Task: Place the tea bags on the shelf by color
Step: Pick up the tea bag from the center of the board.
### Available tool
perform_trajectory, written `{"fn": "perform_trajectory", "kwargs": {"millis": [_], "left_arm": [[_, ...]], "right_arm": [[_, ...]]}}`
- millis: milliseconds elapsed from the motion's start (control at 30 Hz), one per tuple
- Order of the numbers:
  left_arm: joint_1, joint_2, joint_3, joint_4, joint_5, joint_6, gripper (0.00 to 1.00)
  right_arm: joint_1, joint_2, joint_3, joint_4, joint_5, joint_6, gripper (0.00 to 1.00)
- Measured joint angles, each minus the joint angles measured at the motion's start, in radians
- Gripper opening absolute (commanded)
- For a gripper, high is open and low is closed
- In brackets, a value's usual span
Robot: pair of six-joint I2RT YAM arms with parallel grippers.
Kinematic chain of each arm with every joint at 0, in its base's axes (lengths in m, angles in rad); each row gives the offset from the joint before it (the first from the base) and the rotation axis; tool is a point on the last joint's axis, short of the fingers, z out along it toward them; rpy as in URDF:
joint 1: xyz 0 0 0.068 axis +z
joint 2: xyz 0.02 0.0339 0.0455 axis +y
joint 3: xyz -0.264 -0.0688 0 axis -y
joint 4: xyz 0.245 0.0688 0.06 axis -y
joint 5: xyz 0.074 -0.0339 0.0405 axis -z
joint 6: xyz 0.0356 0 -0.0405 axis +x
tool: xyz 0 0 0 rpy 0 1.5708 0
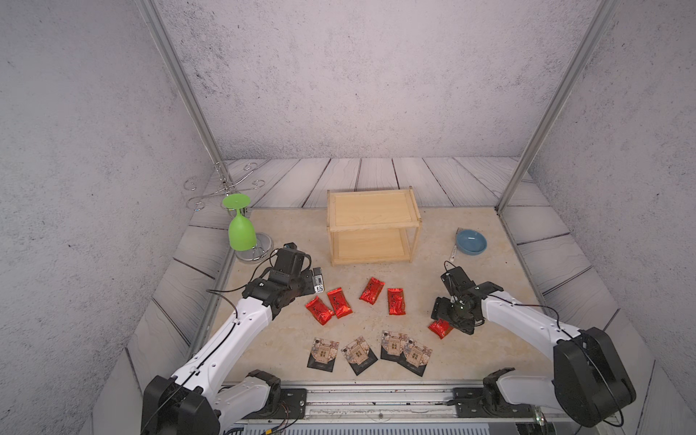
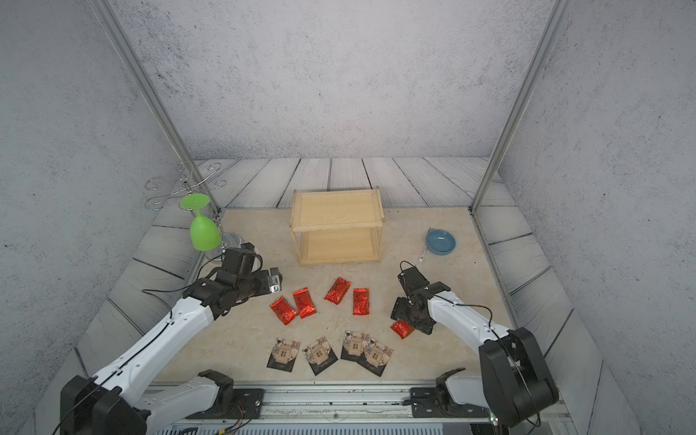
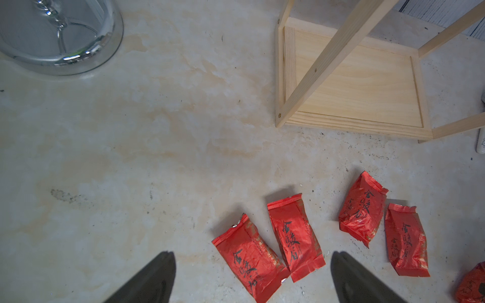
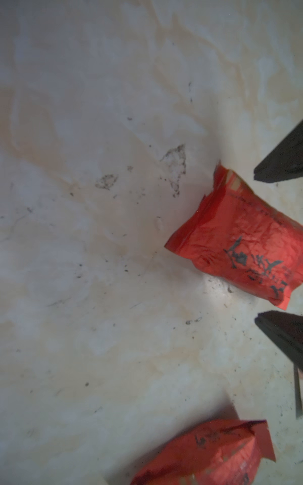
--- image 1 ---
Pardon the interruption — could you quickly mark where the red tea bag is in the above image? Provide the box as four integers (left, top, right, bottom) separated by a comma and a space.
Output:
327, 287, 353, 318
388, 288, 406, 315
359, 277, 385, 305
429, 319, 453, 340
306, 297, 335, 326

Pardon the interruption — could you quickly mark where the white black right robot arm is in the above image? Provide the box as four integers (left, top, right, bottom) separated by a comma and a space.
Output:
431, 261, 637, 428

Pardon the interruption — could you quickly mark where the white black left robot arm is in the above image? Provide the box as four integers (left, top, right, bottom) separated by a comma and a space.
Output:
141, 243, 323, 434

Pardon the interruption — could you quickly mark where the black floral tea bag rightmost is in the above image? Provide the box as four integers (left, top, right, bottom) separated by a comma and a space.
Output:
398, 339, 432, 377

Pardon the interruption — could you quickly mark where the black floral tea bag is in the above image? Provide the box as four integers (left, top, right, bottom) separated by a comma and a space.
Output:
341, 336, 378, 375
307, 337, 339, 373
380, 331, 409, 363
398, 339, 432, 377

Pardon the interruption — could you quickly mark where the black floral tea bag leftmost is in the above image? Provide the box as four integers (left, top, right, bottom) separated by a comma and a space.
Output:
307, 337, 339, 373

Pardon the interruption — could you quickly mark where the wooden two-tier shelf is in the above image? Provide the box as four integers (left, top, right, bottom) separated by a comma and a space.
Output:
327, 188, 422, 266

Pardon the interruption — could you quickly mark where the green plastic wine glass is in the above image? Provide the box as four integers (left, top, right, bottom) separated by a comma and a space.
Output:
222, 193, 257, 251

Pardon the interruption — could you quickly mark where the blue ceramic bowl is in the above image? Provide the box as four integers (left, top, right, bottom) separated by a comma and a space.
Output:
456, 229, 488, 256

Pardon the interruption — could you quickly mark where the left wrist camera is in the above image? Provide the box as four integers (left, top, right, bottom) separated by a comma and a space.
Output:
312, 268, 324, 294

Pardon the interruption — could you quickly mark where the white handled fork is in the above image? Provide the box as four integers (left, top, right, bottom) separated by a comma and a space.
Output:
448, 228, 463, 263

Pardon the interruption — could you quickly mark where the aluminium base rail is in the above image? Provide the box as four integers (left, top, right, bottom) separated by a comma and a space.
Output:
140, 380, 621, 435

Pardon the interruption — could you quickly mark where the silver wire glass rack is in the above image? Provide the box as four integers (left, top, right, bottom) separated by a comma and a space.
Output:
184, 159, 274, 264

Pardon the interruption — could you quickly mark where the left aluminium frame post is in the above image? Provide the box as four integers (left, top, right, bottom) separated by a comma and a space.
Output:
135, 0, 229, 185

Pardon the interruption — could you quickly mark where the aluminium frame post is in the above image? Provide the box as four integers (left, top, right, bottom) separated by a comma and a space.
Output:
135, 0, 229, 185
495, 0, 620, 217

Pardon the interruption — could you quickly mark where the right aluminium frame post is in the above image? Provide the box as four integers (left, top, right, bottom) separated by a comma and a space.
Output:
495, 0, 620, 217

